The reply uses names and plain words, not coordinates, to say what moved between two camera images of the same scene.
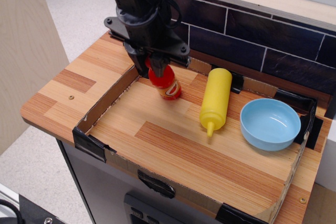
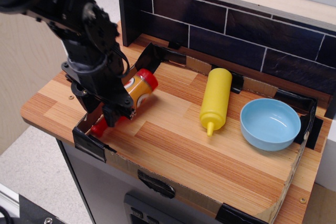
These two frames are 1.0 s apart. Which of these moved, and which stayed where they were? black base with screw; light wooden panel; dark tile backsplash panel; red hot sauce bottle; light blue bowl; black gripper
Moved: red hot sauce bottle; black gripper
Stayed: light blue bowl; light wooden panel; black base with screw; dark tile backsplash panel
